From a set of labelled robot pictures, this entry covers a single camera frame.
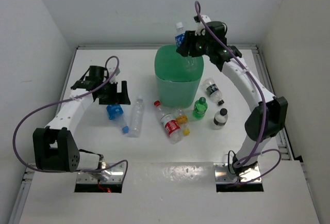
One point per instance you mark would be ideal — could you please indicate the red cap red label bottle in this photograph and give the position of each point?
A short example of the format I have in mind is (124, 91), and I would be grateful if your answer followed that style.
(170, 125)

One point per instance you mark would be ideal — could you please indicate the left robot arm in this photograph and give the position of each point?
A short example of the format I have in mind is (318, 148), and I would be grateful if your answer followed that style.
(54, 146)

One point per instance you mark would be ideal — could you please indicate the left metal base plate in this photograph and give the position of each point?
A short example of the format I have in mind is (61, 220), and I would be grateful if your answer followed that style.
(113, 175)

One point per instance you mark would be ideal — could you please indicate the black cap small bottle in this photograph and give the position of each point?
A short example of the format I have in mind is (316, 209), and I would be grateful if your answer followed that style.
(220, 118)

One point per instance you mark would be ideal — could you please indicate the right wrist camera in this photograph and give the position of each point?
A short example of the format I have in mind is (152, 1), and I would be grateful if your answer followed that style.
(202, 24)

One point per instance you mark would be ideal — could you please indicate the black label clear bottle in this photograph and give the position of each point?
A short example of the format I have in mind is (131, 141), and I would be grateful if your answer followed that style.
(213, 91)

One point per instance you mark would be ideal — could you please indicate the yellow cap orange label bottle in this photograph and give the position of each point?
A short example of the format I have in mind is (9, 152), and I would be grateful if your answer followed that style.
(182, 120)

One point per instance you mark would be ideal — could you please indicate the white cap blue label bottle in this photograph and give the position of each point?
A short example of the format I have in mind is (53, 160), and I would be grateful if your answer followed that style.
(188, 64)

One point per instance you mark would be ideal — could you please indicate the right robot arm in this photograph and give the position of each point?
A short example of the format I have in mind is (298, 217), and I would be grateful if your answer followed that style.
(268, 112)

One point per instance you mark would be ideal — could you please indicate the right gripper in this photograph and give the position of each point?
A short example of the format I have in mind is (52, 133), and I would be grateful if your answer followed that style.
(190, 40)

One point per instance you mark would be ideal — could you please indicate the metal base plate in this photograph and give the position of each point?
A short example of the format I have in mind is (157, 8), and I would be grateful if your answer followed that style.
(251, 175)
(113, 175)

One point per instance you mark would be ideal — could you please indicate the green plastic bin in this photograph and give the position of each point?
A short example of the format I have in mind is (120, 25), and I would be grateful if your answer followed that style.
(177, 77)

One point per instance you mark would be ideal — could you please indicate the clear unlabelled plastic bottle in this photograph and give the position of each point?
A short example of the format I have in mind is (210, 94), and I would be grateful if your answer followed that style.
(136, 118)

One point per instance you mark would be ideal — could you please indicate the green plastic bottle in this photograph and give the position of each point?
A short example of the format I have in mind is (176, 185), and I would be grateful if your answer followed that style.
(200, 108)

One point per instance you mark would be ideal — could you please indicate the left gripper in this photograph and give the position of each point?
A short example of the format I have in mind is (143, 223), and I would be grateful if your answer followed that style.
(117, 98)

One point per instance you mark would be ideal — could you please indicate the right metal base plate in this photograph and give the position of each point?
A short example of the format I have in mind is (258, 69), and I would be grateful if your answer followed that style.
(251, 175)

